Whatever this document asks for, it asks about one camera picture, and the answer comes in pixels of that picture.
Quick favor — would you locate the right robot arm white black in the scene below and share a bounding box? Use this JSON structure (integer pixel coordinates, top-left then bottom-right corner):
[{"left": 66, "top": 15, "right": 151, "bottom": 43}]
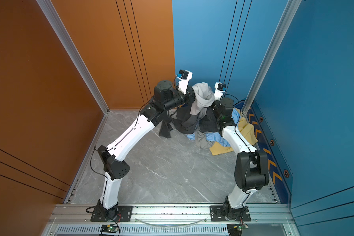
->
[{"left": 211, "top": 97, "right": 269, "bottom": 221}]

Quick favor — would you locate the aluminium corner post right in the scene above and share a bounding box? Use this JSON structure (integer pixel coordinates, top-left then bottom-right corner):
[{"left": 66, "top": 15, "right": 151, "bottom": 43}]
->
[{"left": 242, "top": 0, "right": 302, "bottom": 117}]

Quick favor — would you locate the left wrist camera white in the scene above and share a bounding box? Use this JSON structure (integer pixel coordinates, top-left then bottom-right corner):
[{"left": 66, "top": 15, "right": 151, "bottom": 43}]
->
[{"left": 176, "top": 70, "right": 193, "bottom": 94}]

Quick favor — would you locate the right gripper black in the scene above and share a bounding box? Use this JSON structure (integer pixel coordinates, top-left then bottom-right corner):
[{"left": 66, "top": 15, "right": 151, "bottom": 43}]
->
[{"left": 204, "top": 90, "right": 224, "bottom": 122}]

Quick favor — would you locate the circuit board right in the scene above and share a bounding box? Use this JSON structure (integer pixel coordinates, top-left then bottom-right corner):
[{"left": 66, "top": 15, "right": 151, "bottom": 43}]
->
[{"left": 227, "top": 221, "right": 249, "bottom": 236}]

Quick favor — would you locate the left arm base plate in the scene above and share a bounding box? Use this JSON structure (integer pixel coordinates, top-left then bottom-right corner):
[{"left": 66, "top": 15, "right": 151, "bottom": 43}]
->
[{"left": 90, "top": 206, "right": 133, "bottom": 222}]

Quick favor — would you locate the green circuit board left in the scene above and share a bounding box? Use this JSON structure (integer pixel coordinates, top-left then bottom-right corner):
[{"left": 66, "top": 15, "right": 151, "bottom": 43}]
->
[{"left": 100, "top": 224, "right": 120, "bottom": 236}]

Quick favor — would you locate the dark grey cloth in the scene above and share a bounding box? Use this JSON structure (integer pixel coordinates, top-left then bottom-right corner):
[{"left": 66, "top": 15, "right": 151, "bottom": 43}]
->
[{"left": 159, "top": 105, "right": 219, "bottom": 138}]

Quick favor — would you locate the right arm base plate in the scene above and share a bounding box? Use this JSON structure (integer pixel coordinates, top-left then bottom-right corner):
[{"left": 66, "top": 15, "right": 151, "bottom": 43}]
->
[{"left": 209, "top": 205, "right": 251, "bottom": 222}]

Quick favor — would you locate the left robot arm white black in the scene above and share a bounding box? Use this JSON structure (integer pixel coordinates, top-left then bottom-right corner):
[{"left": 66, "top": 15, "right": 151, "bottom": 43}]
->
[{"left": 96, "top": 79, "right": 195, "bottom": 220}]

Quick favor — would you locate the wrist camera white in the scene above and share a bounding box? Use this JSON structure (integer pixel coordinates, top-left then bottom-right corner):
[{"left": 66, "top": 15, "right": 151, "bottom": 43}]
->
[
  {"left": 214, "top": 82, "right": 227, "bottom": 101},
  {"left": 176, "top": 70, "right": 193, "bottom": 94}
]

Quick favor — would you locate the light grey cloth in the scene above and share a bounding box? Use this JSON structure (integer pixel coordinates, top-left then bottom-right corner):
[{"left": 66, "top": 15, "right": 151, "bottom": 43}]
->
[{"left": 190, "top": 82, "right": 215, "bottom": 149}]

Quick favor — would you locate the aluminium corner post left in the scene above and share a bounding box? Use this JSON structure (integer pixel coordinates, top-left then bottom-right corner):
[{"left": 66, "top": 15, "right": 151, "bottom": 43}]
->
[{"left": 36, "top": 0, "right": 110, "bottom": 115}]

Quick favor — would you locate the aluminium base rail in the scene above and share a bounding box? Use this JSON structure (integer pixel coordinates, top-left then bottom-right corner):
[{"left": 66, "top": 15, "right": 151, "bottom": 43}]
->
[{"left": 42, "top": 204, "right": 300, "bottom": 236}]

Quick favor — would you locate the light blue shirt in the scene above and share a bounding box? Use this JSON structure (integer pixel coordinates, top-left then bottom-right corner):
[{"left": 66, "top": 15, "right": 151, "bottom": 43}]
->
[{"left": 187, "top": 108, "right": 230, "bottom": 149}]

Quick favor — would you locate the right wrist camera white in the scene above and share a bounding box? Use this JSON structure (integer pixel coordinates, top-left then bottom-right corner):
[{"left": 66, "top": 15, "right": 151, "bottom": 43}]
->
[{"left": 214, "top": 82, "right": 227, "bottom": 101}]

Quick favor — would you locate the yellow cloth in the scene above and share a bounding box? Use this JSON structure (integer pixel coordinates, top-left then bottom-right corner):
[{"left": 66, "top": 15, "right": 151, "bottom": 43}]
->
[{"left": 209, "top": 108, "right": 258, "bottom": 156}]

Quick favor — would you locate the aluminium corner post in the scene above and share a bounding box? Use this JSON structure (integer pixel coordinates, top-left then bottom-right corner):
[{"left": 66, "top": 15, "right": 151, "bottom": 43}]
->
[
  {"left": 36, "top": 0, "right": 110, "bottom": 115},
  {"left": 242, "top": 0, "right": 302, "bottom": 117}
]

